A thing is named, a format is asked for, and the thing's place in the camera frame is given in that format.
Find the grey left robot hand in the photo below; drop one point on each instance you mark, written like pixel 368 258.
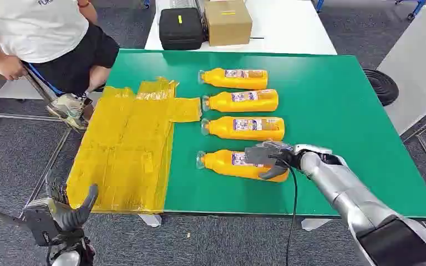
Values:
pixel 82 211

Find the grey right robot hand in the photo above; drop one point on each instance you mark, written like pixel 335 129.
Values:
pixel 286 158

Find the orange drink bottle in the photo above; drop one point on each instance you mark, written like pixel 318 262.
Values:
pixel 220 164
pixel 220 129
pixel 216 79
pixel 220 103

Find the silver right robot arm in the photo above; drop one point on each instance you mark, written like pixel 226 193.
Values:
pixel 349 194

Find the green table mat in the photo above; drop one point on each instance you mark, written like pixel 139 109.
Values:
pixel 327 110

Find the white table foot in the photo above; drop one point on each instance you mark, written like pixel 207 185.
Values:
pixel 314 224
pixel 151 220

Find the yellow plastic sheet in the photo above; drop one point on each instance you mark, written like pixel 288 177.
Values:
pixel 124 147

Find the person's shoe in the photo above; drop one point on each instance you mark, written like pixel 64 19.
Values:
pixel 68 108

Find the black round stool seat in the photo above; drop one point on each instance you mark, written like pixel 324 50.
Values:
pixel 382 88

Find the brown cardboard box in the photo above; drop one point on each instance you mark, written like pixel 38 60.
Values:
pixel 227 25

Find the person's right hand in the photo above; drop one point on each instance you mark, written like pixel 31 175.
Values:
pixel 9 68

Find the black carrying case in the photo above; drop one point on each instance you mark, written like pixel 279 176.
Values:
pixel 181 31

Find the silver ribbed device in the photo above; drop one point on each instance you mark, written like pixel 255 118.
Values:
pixel 183 3

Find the person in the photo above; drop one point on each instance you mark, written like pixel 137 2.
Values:
pixel 33 29

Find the blue chair base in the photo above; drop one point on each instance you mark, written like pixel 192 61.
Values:
pixel 417 7

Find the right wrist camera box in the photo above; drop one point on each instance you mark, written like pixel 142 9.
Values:
pixel 259 156

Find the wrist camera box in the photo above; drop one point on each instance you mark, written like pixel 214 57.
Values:
pixel 42 224
pixel 259 156

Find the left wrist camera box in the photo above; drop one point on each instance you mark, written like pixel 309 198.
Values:
pixel 42 224

